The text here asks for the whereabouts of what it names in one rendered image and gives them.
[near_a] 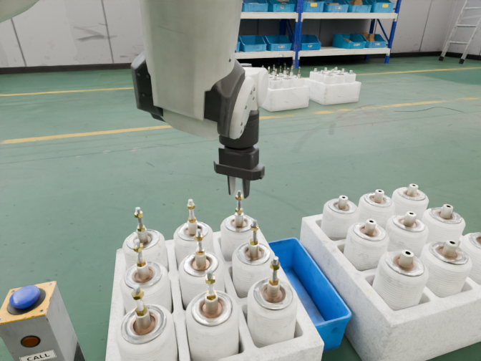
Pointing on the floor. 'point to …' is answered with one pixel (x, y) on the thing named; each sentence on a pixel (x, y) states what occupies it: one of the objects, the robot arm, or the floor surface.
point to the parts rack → (320, 46)
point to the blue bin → (313, 291)
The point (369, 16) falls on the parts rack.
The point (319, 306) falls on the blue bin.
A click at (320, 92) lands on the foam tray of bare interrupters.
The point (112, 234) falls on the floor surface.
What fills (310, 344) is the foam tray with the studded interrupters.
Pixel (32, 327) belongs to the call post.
